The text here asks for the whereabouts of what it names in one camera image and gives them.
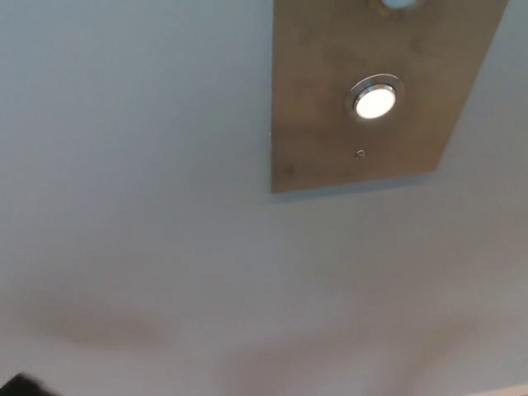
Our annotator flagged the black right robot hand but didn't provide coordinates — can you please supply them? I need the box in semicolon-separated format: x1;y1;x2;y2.
0;372;47;396

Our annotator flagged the round white down button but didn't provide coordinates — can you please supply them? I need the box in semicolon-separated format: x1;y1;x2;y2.
344;73;405;122

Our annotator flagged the brushed metal elevator call panel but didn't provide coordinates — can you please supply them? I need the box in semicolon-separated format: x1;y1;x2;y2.
270;0;511;194

